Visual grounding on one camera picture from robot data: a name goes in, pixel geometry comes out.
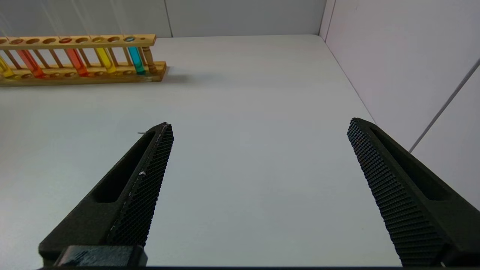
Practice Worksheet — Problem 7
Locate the blue pigment glass test tube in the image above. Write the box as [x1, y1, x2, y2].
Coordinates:
[112, 0, 146, 75]

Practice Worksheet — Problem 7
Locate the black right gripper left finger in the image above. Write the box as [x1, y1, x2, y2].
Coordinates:
[39, 122, 174, 260]

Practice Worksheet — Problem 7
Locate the orange pigment glass test tube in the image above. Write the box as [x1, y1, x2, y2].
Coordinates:
[39, 0, 89, 77]

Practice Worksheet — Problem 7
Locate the wooden test tube rack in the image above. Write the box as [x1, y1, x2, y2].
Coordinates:
[0, 34, 168, 88]

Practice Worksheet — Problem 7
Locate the yellow pigment glass test tube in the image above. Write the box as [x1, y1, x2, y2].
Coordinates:
[0, 37, 16, 79]
[79, 0, 117, 74]

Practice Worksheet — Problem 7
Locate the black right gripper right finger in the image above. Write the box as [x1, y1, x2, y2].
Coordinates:
[347, 118, 480, 267]

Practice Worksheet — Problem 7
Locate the red pigment glass test tube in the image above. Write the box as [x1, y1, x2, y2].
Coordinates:
[0, 0, 48, 79]

